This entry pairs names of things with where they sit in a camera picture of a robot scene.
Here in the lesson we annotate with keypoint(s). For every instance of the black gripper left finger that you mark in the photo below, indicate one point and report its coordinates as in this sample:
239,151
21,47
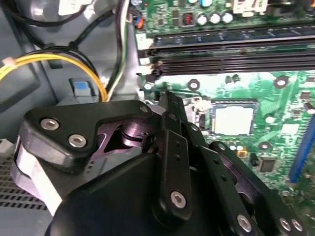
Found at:
44,142

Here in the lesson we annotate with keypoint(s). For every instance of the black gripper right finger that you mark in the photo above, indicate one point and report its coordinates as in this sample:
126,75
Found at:
221,177

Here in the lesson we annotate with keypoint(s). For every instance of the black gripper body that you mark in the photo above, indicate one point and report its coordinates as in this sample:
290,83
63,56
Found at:
110,209

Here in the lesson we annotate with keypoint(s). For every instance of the silver CPU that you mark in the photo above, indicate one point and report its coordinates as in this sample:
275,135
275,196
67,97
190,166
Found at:
233,120

